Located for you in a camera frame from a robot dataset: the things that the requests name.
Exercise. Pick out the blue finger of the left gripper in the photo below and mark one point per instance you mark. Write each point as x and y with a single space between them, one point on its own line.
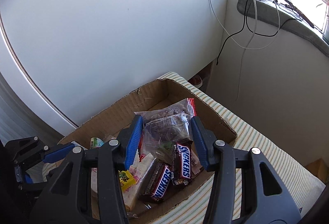
56 153

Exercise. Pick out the brown cardboard box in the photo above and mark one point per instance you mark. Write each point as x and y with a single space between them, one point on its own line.
166 106

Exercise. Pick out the clear bag dark dried fruit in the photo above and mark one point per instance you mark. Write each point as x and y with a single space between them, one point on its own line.
159 136

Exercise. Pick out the clear bag red edge snacks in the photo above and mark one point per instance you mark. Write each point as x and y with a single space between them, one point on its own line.
185 106

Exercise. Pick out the yellow candy packet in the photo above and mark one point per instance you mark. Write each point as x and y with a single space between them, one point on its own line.
126 180

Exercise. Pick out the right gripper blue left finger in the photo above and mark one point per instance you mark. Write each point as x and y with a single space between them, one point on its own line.
67 196

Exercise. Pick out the striped table cloth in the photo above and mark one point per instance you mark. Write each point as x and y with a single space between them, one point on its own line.
304 187

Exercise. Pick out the brown Snickers bar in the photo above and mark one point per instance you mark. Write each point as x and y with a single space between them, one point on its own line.
181 162
156 183

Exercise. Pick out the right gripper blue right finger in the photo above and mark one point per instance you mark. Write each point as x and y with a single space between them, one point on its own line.
264 199

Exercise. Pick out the black device on windowsill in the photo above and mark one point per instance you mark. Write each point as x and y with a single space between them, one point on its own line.
288 4

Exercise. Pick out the small white green packet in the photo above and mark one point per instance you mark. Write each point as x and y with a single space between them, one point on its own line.
96 142

